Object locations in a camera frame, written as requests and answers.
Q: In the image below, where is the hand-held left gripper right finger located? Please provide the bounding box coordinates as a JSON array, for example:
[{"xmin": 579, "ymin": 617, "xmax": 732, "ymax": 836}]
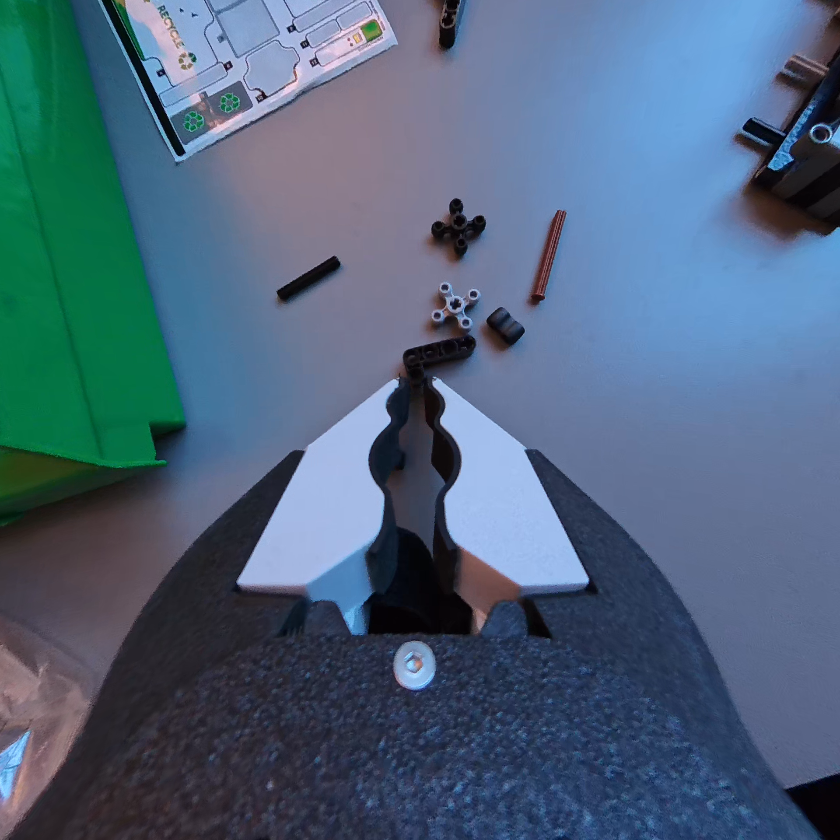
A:
[{"xmin": 423, "ymin": 377, "xmax": 590, "ymax": 634}]

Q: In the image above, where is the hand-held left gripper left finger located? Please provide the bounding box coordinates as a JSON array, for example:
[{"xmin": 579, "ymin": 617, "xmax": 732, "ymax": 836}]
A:
[{"xmin": 236, "ymin": 377, "xmax": 411, "ymax": 636}]

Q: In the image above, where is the black L-shaped lego beam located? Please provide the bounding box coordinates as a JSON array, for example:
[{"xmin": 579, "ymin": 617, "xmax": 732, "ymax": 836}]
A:
[{"xmin": 402, "ymin": 336, "xmax": 476, "ymax": 385}]

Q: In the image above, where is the small black lego connector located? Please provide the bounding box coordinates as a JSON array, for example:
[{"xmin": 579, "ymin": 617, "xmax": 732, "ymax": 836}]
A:
[{"xmin": 486, "ymin": 306, "xmax": 526, "ymax": 347}]

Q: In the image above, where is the grey cross lego connector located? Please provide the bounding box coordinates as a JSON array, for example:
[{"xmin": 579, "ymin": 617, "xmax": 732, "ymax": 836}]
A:
[{"xmin": 431, "ymin": 282, "xmax": 481, "ymax": 329}]

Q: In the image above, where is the black lego axle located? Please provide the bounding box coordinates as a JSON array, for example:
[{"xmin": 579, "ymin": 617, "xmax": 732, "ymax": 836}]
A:
[{"xmin": 276, "ymin": 256, "xmax": 341, "ymax": 301}]

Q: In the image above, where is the brown lego axle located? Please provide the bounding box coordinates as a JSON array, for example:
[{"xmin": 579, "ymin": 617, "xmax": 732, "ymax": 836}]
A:
[{"xmin": 530, "ymin": 210, "xmax": 567, "ymax": 304}]

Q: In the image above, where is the black cross lego connector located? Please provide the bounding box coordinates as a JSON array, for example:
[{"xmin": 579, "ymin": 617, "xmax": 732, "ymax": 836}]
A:
[{"xmin": 431, "ymin": 199, "xmax": 488, "ymax": 258}]

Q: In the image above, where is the white black lego truck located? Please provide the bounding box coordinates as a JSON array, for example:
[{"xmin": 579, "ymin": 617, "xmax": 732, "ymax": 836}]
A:
[{"xmin": 742, "ymin": 52, "xmax": 840, "ymax": 227}]

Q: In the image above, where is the black angled lego beam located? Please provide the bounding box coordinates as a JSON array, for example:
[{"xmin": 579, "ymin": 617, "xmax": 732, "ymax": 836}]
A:
[{"xmin": 438, "ymin": 0, "xmax": 470, "ymax": 50}]

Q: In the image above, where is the clear plastic bag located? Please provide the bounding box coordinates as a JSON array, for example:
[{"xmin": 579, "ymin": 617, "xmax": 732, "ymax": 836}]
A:
[{"xmin": 0, "ymin": 613, "xmax": 99, "ymax": 821}]

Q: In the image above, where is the green plastic bin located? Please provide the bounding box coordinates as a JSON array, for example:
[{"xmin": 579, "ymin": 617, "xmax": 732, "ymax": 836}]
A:
[{"xmin": 0, "ymin": 0, "xmax": 186, "ymax": 526}]

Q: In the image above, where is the sticker sheet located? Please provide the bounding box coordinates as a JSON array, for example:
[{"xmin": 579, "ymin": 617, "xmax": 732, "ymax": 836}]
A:
[{"xmin": 98, "ymin": 0, "xmax": 399, "ymax": 163}]

